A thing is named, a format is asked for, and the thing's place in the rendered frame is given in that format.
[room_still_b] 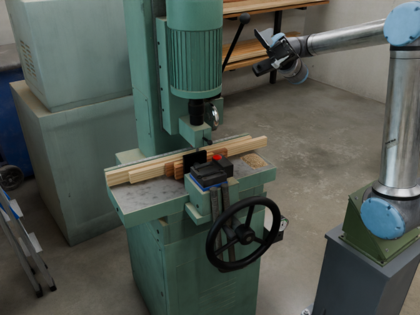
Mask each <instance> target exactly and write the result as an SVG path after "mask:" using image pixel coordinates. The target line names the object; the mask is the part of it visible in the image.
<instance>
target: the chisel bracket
mask: <svg viewBox="0 0 420 315"><path fill-rule="evenodd" d="M179 133H180V135H181V136H182V137H183V138H184V139H185V140H186V141H187V142H189V143H190V144H191V145H192V146H193V147H194V148H199V147H202V146H207V145H208V144H207V142H206V141H205V140H203V139H202V138H203V137H205V138H206V139H208V140H211V126H209V125H208V124H206V123H205V122H204V124H202V125H200V126H193V125H191V124H190V118H189V115H187V116H182V117H179Z"/></svg>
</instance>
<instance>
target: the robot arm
mask: <svg viewBox="0 0 420 315"><path fill-rule="evenodd" d="M273 32H274V31H273V29H271V28H269V29H267V30H265V31H262V32H258V31H257V29H256V28H255V29H254V35H255V36H256V37H257V39H258V41H259V42H260V43H261V44H262V46H263V47H264V48H266V50H267V51H266V53H267V55H268V56H269V58H267V59H265V60H263V61H260V62H257V63H256V64H253V65H252V70H253V72H254V74H255V75H256V76H257V77H259V76H262V75H263V74H266V73H269V72H271V71H273V70H275V69H277V71H278V72H279V73H280V74H282V75H283V76H284V77H285V78H286V79H287V80H288V81H289V82H290V83H292V84H301V83H303V82H304V81H305V80H306V78H307V77H308V67H307V66H306V65H305V64H304V63H303V62H302V60H301V58H310V57H313V56H317V55H319V54H327V53H334V52H338V51H346V50H350V49H358V48H365V47H370V46H377V45H382V44H389V43H390V48H389V52H390V60H389V73H388V80H387V94H386V108H385V115H384V129H383V136H382V149H381V163H380V171H379V179H377V180H376V181H374V182H373V184H372V191H371V192H370V193H369V195H368V197H367V199H366V200H365V201H364V202H363V204H362V206H361V219H362V221H363V223H364V225H365V226H366V227H367V229H368V230H370V231H371V232H372V233H373V234H374V235H375V236H377V237H379V238H382V239H394V238H398V237H401V236H402V235H403V234H406V233H407V232H409V231H411V230H413V229H415V228H416V227H418V226H420V177H419V178H417V171H418V162H419V152H420V1H411V2H406V3H403V4H400V5H398V6H397V7H395V8H394V9H393V10H392V11H391V12H390V13H389V14H388V16H387V18H386V19H380V20H377V21H371V22H366V23H363V24H358V25H354V26H349V27H344V28H341V29H335V30H332V31H326V32H321V33H318V34H310V35H307V36H298V37H286V35H285V34H284V33H281V32H280V33H278V34H276V35H274V36H273V37H271V36H272V34H273ZM265 40H266V41H265Z"/></svg>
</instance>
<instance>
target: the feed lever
mask: <svg viewBox="0 0 420 315"><path fill-rule="evenodd" d="M239 20H240V22H241V23H240V25H239V28H238V30H237V33H236V35H235V37H234V39H233V41H232V44H231V46H230V48H229V51H228V52H227V55H226V58H225V60H224V62H223V64H222V74H223V71H224V69H225V67H226V64H227V63H228V61H229V58H230V56H231V54H232V51H233V49H234V47H235V45H236V43H237V41H238V38H239V36H240V34H241V31H242V30H243V27H244V25H245V24H248V23H249V22H250V20H251V17H250V15H249V14H248V13H246V12H244V13H242V14H241V15H240V17H239ZM220 96H221V92H220V93H219V94H218V95H216V96H213V97H209V98H206V99H207V100H208V101H210V100H213V99H219V98H220Z"/></svg>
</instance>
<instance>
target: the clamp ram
mask: <svg viewBox="0 0 420 315"><path fill-rule="evenodd" d="M182 161H183V176H184V175H185V174H187V173H190V172H191V168H190V167H192V166H196V165H199V164H203V163H206V162H207V151H206V150H202V151H198V152H193V153H191V154H186V155H183V156H182Z"/></svg>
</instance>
